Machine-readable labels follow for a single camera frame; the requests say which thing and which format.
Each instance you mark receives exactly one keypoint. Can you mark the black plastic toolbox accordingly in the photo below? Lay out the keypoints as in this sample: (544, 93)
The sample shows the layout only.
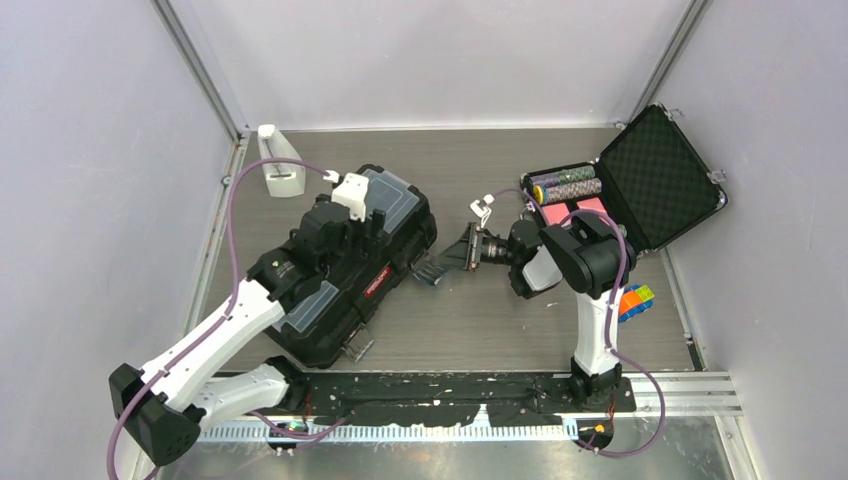
(327, 307)

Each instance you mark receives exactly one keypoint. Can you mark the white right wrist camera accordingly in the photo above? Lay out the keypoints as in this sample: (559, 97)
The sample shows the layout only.
(482, 209)

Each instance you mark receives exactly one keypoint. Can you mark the poker chip row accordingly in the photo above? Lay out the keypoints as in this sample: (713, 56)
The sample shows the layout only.
(563, 176)
(560, 193)

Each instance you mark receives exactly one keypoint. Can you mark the blue orange small object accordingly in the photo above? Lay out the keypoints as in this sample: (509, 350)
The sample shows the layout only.
(635, 300)

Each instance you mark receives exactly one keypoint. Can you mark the red card deck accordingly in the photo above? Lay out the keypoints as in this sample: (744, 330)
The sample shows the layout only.
(593, 204)

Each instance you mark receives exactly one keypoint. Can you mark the black aluminium poker chip case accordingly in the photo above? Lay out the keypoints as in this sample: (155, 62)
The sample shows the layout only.
(655, 185)

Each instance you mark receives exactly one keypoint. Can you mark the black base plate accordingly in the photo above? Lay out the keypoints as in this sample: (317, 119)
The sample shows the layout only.
(447, 399)

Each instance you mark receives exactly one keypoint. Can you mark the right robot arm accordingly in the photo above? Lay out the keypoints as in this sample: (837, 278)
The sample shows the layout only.
(587, 251)

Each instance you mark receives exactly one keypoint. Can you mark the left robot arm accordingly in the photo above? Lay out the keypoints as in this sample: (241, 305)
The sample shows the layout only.
(225, 367)

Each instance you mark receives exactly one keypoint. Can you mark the poker chip row top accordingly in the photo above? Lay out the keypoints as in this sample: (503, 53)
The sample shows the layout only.
(563, 176)

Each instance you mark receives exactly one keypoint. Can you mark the pink card deck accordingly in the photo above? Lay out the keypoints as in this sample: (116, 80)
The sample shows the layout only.
(556, 214)

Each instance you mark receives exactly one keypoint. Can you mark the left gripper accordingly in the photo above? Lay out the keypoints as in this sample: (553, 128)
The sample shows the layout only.
(377, 223)

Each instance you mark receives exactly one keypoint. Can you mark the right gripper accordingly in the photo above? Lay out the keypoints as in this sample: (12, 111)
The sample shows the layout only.
(461, 253)

